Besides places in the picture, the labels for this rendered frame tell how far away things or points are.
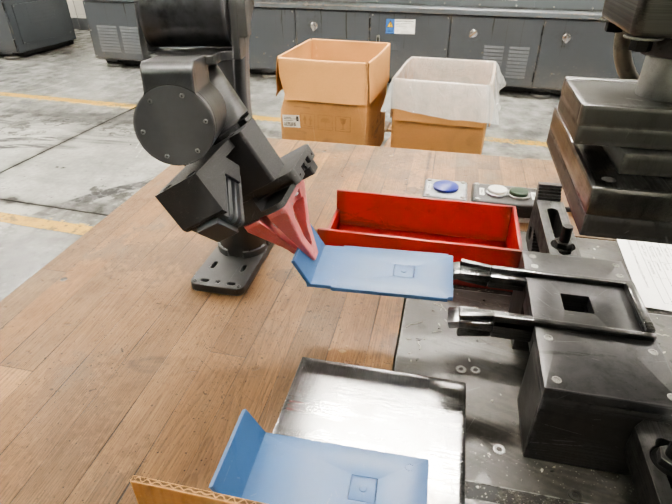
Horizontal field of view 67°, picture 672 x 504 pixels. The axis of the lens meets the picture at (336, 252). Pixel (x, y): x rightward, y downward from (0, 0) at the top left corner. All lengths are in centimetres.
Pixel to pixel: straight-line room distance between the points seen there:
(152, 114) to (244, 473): 27
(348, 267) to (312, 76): 226
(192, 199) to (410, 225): 42
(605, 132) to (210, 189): 28
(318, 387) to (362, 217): 33
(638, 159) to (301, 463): 33
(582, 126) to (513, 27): 453
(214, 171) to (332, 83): 233
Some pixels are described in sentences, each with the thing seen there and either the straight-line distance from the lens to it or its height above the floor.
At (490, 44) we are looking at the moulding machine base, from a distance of 493.
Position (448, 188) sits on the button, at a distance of 82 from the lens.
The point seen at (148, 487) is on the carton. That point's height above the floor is 97.
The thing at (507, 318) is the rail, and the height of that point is 99.
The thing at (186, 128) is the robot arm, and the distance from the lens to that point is 39.
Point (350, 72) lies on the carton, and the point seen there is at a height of 67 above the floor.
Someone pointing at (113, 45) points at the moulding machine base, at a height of 23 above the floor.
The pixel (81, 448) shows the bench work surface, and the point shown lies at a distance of 52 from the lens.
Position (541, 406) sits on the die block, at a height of 96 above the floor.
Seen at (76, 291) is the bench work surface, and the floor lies 90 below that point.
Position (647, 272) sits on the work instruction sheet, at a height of 90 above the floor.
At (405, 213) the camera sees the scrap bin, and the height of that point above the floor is 93.
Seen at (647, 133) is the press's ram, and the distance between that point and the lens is 40.
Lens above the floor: 128
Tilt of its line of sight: 32 degrees down
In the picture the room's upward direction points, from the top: straight up
